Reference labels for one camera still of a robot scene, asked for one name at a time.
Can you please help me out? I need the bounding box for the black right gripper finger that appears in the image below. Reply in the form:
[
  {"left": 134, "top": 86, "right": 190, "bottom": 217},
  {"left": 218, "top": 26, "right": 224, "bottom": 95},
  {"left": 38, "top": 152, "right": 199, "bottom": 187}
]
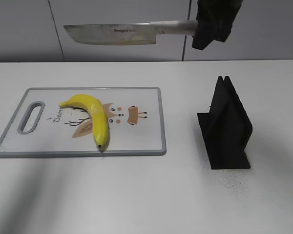
[{"left": 192, "top": 0, "right": 243, "bottom": 50}]

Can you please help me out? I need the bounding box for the white-handled kitchen knife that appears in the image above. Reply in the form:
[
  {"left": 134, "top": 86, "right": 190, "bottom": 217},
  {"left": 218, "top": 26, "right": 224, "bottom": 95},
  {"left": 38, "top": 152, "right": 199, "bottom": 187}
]
[{"left": 63, "top": 20, "right": 198, "bottom": 46}]

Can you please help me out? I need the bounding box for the yellow plastic banana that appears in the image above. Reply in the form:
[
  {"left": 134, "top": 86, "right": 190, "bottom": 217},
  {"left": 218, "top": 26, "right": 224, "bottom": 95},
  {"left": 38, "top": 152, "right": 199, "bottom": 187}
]
[{"left": 59, "top": 94, "right": 109, "bottom": 151}]

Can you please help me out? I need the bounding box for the black knife stand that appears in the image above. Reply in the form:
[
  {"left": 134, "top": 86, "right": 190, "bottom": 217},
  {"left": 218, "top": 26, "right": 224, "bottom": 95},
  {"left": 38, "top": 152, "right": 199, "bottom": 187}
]
[{"left": 197, "top": 76, "right": 252, "bottom": 170}]

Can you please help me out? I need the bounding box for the white grey-rimmed cutting board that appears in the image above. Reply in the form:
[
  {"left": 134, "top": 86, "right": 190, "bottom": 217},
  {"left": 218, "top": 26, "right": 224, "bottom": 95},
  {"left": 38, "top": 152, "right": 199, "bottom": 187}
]
[{"left": 0, "top": 87, "right": 166, "bottom": 158}]

